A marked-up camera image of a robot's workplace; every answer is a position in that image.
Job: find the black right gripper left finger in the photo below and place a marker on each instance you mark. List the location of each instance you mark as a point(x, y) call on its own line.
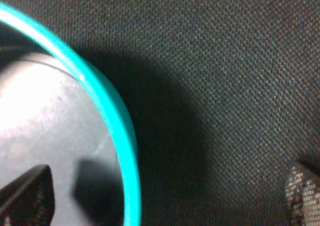
point(29, 200)

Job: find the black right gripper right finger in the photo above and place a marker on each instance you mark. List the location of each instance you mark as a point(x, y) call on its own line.
point(302, 194)

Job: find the teal toy saucepan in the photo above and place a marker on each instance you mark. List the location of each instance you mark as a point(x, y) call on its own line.
point(59, 110)

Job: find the black fabric table cloth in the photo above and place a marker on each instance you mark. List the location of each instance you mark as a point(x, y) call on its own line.
point(224, 95)

